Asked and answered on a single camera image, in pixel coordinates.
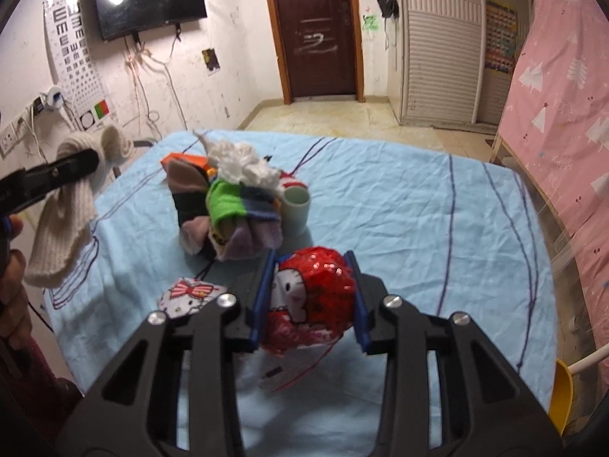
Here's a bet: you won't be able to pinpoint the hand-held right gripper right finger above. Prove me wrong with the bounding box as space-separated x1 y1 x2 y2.
345 250 564 457

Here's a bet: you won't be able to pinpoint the eye chart poster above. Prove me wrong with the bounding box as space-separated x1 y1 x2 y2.
43 0 120 131

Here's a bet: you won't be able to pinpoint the black wall television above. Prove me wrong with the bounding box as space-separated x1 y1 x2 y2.
91 0 209 42

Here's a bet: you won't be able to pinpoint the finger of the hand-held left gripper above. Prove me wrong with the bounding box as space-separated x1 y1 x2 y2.
0 149 100 222

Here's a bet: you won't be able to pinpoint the white wall socket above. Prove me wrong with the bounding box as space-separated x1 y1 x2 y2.
0 121 27 156

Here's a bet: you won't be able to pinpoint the chair with white metal frame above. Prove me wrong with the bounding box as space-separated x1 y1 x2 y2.
552 345 609 436

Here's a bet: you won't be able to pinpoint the wooden bed frame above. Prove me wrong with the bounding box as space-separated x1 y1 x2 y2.
494 136 572 248

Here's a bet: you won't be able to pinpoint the red and white small item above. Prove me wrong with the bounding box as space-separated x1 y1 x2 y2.
278 170 305 193

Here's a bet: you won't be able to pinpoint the light green cup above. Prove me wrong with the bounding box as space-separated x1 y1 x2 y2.
281 185 312 237

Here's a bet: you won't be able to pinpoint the colourful grid poster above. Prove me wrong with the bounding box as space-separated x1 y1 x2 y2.
485 0 518 75

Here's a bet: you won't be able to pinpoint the person's left hand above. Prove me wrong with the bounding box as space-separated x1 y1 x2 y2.
0 214 34 344

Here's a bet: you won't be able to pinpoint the lavender sock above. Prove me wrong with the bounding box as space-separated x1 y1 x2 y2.
216 219 286 262

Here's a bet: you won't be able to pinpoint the light blue bed sheet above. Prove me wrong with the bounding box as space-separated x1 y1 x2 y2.
45 128 557 457

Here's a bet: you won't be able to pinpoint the dark brown door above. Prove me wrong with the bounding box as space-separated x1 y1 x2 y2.
261 0 366 104

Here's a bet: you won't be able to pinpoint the white shutter wardrobe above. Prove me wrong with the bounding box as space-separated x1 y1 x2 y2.
387 0 534 127

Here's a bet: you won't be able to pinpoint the person's left forearm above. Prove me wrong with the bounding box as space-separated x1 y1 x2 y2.
0 333 84 443

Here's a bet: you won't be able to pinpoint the purple and black sock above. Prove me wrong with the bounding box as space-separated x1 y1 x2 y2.
162 157 215 254

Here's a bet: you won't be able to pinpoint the pink printed curtain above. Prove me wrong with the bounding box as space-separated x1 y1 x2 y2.
497 0 609 363

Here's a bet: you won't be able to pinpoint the white wall cables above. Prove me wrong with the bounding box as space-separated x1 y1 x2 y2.
124 37 187 140

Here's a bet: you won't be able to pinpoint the white power adapter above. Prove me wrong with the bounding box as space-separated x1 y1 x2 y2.
33 86 66 113

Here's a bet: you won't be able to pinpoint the white knitted sock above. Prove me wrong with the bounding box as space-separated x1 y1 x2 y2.
24 124 134 289

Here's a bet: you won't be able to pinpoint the red foil cat print wrapper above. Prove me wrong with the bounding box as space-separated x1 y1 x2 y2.
264 246 357 355

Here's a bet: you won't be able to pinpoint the green sock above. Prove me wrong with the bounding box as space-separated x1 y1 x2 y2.
206 178 250 230

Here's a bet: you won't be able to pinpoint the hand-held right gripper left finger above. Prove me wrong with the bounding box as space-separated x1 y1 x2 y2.
57 250 282 457

